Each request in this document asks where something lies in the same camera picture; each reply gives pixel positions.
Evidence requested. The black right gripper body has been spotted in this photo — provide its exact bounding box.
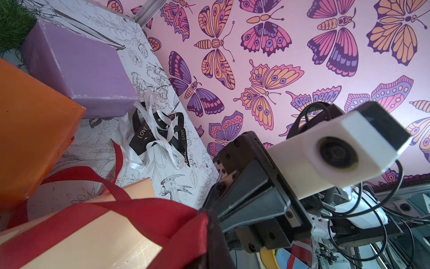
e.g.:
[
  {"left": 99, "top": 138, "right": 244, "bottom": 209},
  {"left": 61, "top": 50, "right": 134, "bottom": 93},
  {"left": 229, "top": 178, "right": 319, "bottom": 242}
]
[{"left": 202, "top": 132, "right": 313, "bottom": 253}]

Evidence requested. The red ribbon bow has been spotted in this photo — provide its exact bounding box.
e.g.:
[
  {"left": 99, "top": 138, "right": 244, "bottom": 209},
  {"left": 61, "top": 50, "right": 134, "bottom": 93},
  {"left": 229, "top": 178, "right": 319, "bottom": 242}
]
[{"left": 0, "top": 141, "right": 209, "bottom": 269}]

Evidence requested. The black lettered ribbon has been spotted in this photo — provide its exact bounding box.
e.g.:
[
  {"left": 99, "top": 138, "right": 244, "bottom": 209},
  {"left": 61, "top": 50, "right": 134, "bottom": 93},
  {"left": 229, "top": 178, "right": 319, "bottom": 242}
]
[{"left": 128, "top": 102, "right": 189, "bottom": 169}]

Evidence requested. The white satin ribbon bow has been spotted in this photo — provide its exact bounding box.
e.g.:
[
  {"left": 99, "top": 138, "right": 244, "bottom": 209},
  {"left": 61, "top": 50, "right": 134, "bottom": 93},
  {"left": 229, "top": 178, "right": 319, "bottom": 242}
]
[{"left": 119, "top": 91, "right": 188, "bottom": 171}]

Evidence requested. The large tan gift box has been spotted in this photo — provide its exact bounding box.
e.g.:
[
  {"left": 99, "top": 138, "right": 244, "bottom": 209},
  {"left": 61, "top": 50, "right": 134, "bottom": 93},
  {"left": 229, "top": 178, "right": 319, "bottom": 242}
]
[{"left": 1, "top": 178, "right": 162, "bottom": 269}]

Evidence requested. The lilac gift box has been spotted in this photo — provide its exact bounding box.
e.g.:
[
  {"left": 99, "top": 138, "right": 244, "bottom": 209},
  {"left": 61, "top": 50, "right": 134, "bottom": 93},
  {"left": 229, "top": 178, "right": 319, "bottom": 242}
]
[{"left": 20, "top": 20, "right": 138, "bottom": 118}]

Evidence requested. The orange gift box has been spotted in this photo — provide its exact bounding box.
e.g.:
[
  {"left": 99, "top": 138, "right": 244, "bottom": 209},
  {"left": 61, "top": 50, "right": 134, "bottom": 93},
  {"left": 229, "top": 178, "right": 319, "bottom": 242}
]
[{"left": 1, "top": 60, "right": 86, "bottom": 211}]

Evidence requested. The green artificial grass mat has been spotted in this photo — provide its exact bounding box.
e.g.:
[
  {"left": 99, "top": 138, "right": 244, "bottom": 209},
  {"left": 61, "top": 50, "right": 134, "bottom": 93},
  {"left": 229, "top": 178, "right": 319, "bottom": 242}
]
[{"left": 1, "top": 0, "right": 37, "bottom": 56}]

